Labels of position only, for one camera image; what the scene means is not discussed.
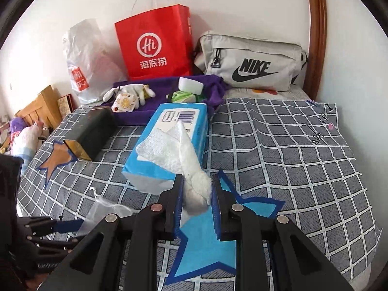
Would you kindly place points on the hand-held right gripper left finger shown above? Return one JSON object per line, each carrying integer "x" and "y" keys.
{"x": 178, "y": 207}

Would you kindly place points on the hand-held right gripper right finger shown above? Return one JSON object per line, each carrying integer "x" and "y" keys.
{"x": 215, "y": 210}

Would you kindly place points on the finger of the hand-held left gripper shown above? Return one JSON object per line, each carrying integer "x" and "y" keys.
{"x": 48, "y": 242}
{"x": 69, "y": 225}

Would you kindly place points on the white tissue sheet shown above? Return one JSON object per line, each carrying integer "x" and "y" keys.
{"x": 169, "y": 151}

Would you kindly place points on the blue tissue pack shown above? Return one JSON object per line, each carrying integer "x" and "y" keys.
{"x": 194, "y": 118}

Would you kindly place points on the green wet wipes packet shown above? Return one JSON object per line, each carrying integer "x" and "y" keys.
{"x": 182, "y": 97}

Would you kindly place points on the white orange print snack packet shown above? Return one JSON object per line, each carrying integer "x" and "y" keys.
{"x": 122, "y": 102}

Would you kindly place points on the white rectangular box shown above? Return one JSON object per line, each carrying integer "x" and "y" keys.
{"x": 190, "y": 85}

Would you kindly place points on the blue star patch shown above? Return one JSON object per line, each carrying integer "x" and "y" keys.
{"x": 206, "y": 248}

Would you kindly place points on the brown star patch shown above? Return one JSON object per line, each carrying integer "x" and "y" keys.
{"x": 56, "y": 157}

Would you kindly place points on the grey checked bed sheet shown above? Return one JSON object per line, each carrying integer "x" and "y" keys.
{"x": 272, "y": 157}

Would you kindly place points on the dark tin box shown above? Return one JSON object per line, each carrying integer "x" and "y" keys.
{"x": 91, "y": 130}

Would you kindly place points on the purple plush toy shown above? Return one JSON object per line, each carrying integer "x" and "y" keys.
{"x": 16, "y": 124}

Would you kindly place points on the light wooden furniture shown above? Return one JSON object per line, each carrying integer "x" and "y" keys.
{"x": 42, "y": 106}

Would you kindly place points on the purple towel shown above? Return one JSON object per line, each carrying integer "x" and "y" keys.
{"x": 212, "y": 86}

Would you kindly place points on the white floral cloth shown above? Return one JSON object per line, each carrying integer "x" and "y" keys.
{"x": 291, "y": 93}

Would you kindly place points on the grey waist bag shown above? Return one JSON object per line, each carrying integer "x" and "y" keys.
{"x": 251, "y": 60}

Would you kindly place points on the red paper bag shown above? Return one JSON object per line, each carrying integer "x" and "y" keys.
{"x": 154, "y": 45}

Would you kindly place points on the white plastic bag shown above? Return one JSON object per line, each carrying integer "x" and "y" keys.
{"x": 88, "y": 57}

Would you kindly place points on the wooden headboard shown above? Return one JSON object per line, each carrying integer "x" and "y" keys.
{"x": 316, "y": 36}

